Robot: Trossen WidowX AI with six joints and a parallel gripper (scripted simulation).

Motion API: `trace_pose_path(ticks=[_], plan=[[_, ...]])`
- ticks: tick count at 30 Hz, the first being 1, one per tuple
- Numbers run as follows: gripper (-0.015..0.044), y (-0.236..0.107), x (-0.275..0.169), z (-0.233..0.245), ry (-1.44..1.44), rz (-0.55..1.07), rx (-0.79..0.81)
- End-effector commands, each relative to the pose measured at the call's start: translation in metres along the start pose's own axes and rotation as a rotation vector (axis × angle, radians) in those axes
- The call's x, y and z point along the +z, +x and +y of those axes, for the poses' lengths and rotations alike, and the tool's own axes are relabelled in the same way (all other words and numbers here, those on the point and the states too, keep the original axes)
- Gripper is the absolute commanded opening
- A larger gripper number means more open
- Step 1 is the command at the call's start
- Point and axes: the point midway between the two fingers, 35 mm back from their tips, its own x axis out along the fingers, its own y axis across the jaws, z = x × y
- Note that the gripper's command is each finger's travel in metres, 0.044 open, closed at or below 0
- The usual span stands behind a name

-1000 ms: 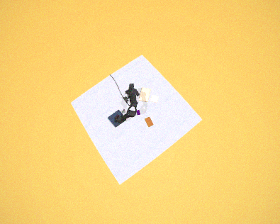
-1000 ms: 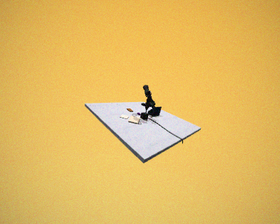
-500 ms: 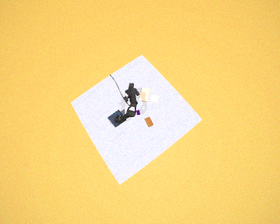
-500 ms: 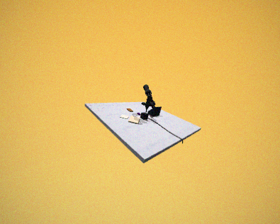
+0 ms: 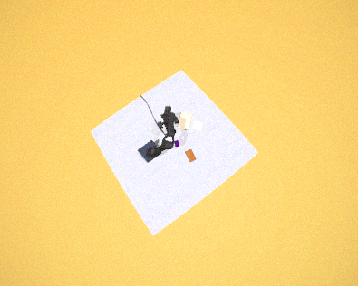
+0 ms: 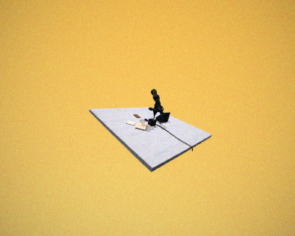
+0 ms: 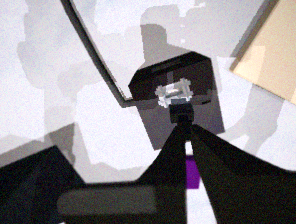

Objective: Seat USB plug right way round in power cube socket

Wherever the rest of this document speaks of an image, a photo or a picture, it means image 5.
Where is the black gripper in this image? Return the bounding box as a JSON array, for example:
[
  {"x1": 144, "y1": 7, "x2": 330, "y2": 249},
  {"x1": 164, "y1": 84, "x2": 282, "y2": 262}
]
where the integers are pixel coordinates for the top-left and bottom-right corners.
[{"x1": 158, "y1": 116, "x2": 179, "y2": 129}]

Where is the orange rectangular block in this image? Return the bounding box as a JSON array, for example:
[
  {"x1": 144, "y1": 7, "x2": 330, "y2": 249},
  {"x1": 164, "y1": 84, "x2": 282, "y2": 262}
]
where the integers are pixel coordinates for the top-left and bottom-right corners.
[{"x1": 185, "y1": 149, "x2": 196, "y2": 162}]

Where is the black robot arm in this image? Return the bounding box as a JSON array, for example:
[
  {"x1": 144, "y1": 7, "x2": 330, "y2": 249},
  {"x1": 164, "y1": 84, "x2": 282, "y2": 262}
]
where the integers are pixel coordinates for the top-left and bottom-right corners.
[{"x1": 146, "y1": 105, "x2": 176, "y2": 157}]

